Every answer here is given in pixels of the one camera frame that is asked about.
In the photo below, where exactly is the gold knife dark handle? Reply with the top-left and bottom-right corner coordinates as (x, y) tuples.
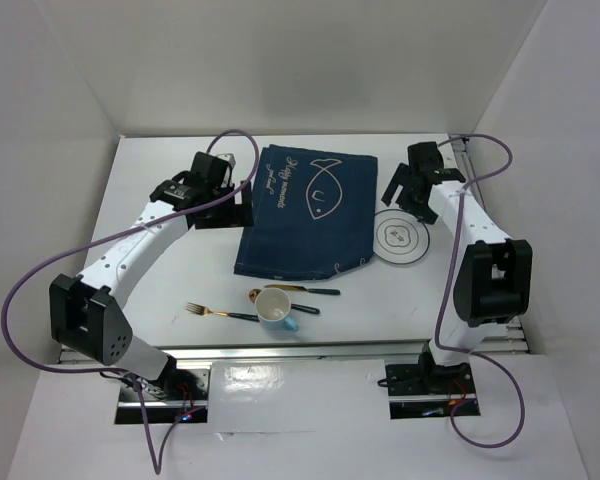
(264, 284), (341, 296)

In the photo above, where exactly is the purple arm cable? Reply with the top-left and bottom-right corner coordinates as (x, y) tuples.
(0, 129), (260, 475)
(434, 133), (527, 448)

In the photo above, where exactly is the white and blue mug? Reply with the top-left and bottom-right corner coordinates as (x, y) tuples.
(254, 288), (299, 340)

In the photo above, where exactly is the aluminium right side rail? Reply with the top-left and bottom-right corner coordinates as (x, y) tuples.
(450, 133), (484, 206)

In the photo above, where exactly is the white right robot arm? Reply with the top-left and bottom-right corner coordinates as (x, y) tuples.
(381, 142), (533, 394)

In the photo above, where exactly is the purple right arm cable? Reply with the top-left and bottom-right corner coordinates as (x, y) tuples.
(434, 133), (527, 448)

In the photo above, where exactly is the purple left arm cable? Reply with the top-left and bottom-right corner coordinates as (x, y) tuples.
(0, 129), (260, 475)

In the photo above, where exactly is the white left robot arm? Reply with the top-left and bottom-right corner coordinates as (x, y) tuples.
(49, 152), (253, 399)

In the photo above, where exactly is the aluminium rail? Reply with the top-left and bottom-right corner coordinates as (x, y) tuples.
(57, 339), (531, 365)
(450, 133), (484, 206)

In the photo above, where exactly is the blue fabric placemat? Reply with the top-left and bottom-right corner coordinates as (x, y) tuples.
(234, 145), (378, 281)

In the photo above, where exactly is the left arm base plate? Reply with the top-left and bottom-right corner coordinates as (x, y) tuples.
(114, 363), (211, 425)

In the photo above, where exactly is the gold spoon dark handle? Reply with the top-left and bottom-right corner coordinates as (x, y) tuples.
(248, 289), (321, 315)

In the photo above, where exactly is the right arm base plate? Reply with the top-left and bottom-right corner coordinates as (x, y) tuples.
(377, 363), (481, 420)

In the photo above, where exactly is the white round plate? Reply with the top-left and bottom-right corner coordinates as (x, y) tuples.
(373, 209), (431, 266)

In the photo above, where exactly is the aluminium front rail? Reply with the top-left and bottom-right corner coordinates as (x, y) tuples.
(57, 339), (531, 365)

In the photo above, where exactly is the gold fork dark handle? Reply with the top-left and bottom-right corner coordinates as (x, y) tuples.
(185, 302), (259, 322)

